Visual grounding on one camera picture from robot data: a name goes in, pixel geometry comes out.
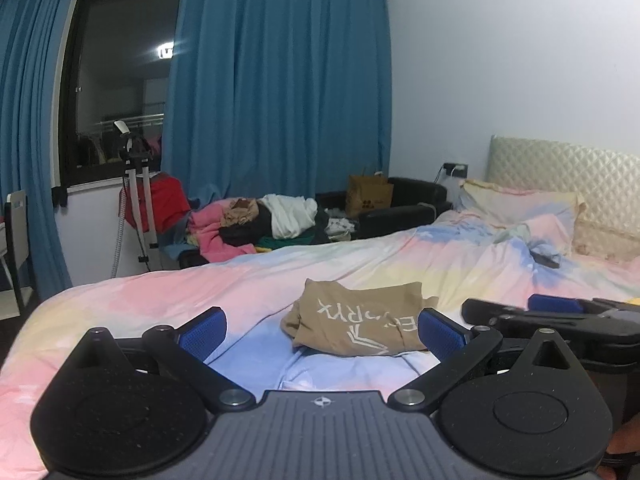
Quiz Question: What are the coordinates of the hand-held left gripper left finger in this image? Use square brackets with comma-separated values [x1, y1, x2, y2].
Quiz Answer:
[60, 306, 256, 414]

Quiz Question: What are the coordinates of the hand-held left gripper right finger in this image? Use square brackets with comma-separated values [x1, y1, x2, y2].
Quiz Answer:
[388, 307, 582, 414]

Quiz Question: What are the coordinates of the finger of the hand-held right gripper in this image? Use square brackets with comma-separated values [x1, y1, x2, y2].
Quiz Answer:
[527, 294, 640, 314]
[461, 298, 532, 329]

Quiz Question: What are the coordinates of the tan hoodie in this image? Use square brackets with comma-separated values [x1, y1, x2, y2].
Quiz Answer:
[280, 278, 441, 358]

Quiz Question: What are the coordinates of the person's right forearm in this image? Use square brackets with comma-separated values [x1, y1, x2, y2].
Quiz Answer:
[605, 422, 640, 480]

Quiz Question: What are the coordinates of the pile of mixed clothes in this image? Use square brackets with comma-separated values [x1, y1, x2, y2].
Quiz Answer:
[187, 199, 261, 264]

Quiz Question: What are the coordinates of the pastel tie-dye blanket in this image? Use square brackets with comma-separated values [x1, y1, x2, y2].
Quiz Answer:
[0, 200, 640, 476]

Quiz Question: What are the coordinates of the beige patterned pillow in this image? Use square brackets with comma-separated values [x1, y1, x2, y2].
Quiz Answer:
[571, 216, 640, 264]

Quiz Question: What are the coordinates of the pastel pillow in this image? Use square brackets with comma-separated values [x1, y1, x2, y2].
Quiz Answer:
[459, 179, 587, 257]

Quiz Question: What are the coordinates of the black cloth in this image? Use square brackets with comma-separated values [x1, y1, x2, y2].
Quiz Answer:
[220, 205, 274, 249]

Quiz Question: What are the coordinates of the green cloth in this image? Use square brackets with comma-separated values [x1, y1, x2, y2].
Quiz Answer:
[255, 232, 321, 252]

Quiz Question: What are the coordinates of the small brown cloth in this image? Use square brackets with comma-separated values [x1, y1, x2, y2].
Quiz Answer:
[222, 199, 259, 229]

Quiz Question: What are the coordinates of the black sofa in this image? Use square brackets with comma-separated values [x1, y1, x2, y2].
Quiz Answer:
[177, 176, 454, 269]

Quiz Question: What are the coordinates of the red cloth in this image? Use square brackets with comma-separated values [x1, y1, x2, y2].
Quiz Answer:
[124, 172, 194, 234]

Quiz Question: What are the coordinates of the quilted cream headboard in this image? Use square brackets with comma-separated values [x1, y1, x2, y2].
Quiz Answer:
[487, 135, 640, 262]

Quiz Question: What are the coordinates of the small white rag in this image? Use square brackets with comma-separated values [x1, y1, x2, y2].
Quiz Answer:
[325, 217, 359, 242]

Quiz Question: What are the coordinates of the brown paper bag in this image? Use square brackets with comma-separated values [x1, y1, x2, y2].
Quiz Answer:
[346, 172, 395, 219]

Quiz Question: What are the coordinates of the garment steamer stand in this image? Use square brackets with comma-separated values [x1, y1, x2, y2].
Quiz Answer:
[112, 120, 162, 277]

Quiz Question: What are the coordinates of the black and white chair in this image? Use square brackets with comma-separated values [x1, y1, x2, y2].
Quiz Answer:
[0, 190, 41, 319]

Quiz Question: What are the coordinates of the wide blue curtain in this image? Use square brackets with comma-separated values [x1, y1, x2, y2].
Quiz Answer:
[162, 0, 394, 211]

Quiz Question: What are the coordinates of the dark framed window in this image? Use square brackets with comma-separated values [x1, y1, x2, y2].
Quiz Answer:
[59, 0, 184, 189]

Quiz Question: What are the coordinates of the narrow blue curtain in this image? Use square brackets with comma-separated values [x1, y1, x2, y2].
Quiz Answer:
[0, 0, 82, 292]

